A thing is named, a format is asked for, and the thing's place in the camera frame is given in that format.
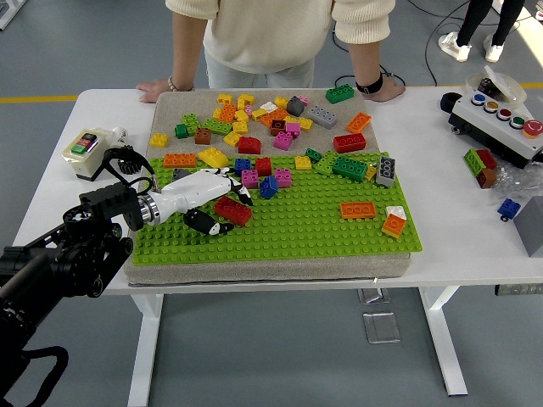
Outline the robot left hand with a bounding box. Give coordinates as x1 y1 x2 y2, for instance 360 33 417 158
155 167 255 237

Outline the person's left hand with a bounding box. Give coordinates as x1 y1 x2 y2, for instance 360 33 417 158
362 78 407 103

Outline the person's right hand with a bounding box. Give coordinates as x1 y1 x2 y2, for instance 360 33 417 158
136 77 173 104

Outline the red two-by-four brick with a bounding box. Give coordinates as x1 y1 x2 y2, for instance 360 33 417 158
213 195 252 227
333 132 367 154

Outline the orange two-by-four brick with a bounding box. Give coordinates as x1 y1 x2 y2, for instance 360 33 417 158
163 153 198 170
339 201 378 221
345 112 372 135

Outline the yellow curved brick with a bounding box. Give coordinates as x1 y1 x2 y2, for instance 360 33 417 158
197 147 230 170

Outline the dark green two-by-four brick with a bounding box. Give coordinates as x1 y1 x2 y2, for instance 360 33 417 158
331 155 369 183
325 82 356 105

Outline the lime green two-by-four brick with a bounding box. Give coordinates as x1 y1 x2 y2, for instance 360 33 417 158
201 118 233 137

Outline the red curved brick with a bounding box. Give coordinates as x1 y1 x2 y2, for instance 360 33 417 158
237 136 262 155

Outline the grey two-by-four brick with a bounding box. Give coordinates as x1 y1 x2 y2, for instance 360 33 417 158
374 155 397 188
305 104 339 130

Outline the large orange brick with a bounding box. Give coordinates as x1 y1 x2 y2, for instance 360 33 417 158
258 108 290 128

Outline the green studded baseplate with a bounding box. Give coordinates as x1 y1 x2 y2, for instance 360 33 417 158
132 151 425 267

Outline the orange and yellow brick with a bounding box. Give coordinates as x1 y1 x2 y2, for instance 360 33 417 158
380 214 405 238

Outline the blue brick with keyring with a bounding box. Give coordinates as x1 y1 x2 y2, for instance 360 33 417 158
496 198 522 222

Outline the black wristband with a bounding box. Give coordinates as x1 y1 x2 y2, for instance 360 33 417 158
355 72 383 95

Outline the black gear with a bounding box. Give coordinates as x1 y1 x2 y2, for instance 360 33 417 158
116 146 143 175

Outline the white push-button control box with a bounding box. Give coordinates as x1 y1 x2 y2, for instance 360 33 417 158
448 91 543 170

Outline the clear plastic container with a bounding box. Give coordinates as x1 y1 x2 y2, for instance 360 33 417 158
465 64 528 107

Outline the person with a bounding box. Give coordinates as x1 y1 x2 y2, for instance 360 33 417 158
165 0 396 90

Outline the clear plastic bag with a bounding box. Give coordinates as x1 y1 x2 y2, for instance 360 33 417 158
491 163 543 203

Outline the white table leg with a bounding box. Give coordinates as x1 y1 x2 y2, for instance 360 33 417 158
417 287 469 398
126 293 165 407

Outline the grey box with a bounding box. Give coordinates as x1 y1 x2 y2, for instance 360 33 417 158
512 195 543 259

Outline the small clear plastic case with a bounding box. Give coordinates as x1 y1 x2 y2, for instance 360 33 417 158
357 287 385 304

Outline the large clear plastic case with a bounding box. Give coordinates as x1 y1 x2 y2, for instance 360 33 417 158
362 312 402 344

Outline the table height control panel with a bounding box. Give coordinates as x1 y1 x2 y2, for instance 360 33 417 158
494 283 543 297

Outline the black floor cable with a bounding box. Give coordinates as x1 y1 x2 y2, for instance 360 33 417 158
425 0 472 87
332 31 407 89

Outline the bead bracelet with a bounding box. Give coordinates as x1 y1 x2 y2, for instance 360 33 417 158
167 75 196 93

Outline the black ring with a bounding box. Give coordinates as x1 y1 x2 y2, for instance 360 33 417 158
439 92 463 114

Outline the beige switch box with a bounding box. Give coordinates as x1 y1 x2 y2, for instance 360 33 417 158
62 126 115 182

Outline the white desk frame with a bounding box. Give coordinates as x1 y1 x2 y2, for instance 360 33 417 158
0 0 23 31

